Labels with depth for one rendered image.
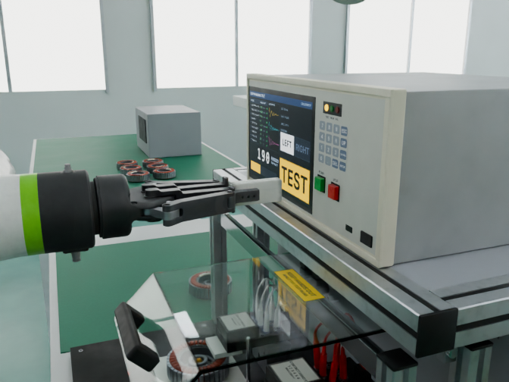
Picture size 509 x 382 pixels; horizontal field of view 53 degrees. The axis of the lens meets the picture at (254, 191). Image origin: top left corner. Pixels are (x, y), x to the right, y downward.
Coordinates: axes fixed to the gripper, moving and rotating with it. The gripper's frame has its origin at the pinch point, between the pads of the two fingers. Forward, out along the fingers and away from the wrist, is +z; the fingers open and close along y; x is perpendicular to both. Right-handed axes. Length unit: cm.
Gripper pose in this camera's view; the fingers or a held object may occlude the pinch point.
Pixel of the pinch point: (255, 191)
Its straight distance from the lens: 67.5
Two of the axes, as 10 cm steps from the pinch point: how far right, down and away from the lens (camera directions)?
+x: 0.0, -9.6, -2.6
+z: 9.3, -0.9, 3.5
